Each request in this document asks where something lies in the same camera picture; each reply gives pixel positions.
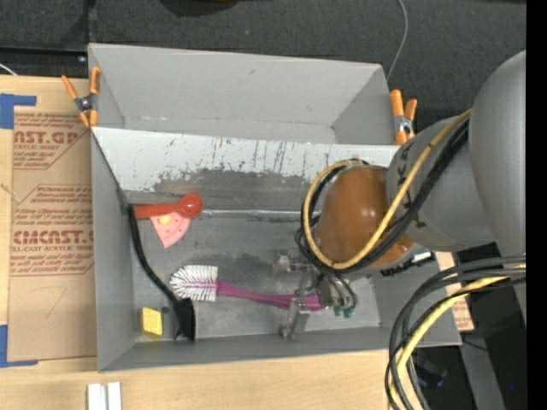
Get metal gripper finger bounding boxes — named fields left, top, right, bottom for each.
left=273, top=251, right=320, bottom=273
left=279, top=296, right=311, bottom=340

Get pink bottle brush, white bristles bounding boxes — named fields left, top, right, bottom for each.
left=168, top=264, right=329, bottom=313

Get red plastic spoon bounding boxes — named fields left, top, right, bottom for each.
left=132, top=192, right=205, bottom=220

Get pink toy wedge slice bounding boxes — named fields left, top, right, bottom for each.
left=149, top=211, right=192, bottom=249

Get yellow sponge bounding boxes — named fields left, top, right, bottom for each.
left=140, top=306, right=166, bottom=338

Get grey metal bin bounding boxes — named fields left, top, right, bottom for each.
left=86, top=43, right=463, bottom=373

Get brown cardboard board, red print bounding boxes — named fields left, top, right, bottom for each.
left=0, top=74, right=99, bottom=369

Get black long-handled brush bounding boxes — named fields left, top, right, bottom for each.
left=127, top=204, right=197, bottom=343

